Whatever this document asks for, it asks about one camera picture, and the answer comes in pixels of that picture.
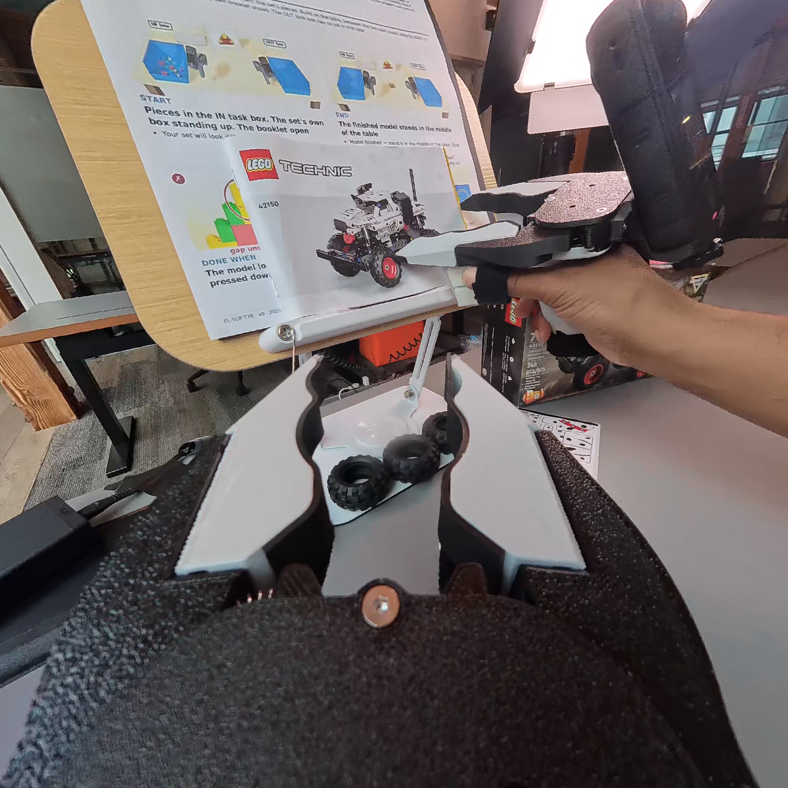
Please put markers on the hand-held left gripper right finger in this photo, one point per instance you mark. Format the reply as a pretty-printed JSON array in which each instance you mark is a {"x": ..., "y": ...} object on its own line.
[{"x": 511, "y": 492}]

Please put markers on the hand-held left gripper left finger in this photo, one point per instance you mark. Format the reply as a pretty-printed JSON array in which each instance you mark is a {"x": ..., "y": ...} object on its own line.
[{"x": 252, "y": 492}]

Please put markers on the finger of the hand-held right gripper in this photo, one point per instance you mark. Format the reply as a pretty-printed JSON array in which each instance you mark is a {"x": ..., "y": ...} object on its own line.
[
  {"x": 535, "y": 188},
  {"x": 431, "y": 249}
]

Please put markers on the toy truck instruction booklet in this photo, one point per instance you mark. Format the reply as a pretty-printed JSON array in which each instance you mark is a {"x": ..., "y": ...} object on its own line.
[{"x": 308, "y": 246}]

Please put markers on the person's right forearm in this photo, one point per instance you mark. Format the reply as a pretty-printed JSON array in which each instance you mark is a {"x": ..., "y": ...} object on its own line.
[{"x": 726, "y": 351}]

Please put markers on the grey desk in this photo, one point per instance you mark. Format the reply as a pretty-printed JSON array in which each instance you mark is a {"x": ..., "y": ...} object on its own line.
[{"x": 677, "y": 492}]

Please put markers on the person's right hand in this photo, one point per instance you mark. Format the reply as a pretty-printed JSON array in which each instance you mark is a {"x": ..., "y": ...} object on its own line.
[{"x": 591, "y": 289}]

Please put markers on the printed sticker sheet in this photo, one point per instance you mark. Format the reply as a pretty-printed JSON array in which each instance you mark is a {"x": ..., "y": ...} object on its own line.
[{"x": 572, "y": 437}]

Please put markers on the black rubber toy tire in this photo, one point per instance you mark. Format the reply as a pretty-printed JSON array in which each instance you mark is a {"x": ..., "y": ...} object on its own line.
[
  {"x": 411, "y": 458},
  {"x": 357, "y": 483},
  {"x": 438, "y": 431}
]

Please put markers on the orange crate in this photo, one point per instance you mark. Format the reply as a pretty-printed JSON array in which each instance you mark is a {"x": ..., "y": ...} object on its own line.
[{"x": 381, "y": 345}]

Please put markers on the paned window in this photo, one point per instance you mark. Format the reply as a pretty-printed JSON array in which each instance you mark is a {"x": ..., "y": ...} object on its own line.
[{"x": 763, "y": 123}]

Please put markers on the studio light panel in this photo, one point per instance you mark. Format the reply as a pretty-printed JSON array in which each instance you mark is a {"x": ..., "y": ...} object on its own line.
[{"x": 554, "y": 43}]

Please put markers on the toy truck set box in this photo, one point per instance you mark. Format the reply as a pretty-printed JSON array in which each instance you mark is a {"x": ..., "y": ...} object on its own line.
[{"x": 529, "y": 363}]

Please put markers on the black power adapter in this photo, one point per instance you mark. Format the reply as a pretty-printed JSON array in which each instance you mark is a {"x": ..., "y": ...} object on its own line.
[{"x": 43, "y": 548}]

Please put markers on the dark table with black leg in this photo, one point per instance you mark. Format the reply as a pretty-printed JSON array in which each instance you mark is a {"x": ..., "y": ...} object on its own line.
[{"x": 61, "y": 314}]

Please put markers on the wooden book stand white base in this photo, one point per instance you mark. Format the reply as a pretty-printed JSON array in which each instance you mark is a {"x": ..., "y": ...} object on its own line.
[{"x": 123, "y": 215}]

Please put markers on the wooden post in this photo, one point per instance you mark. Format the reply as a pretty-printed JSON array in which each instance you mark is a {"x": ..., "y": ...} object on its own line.
[{"x": 31, "y": 381}]

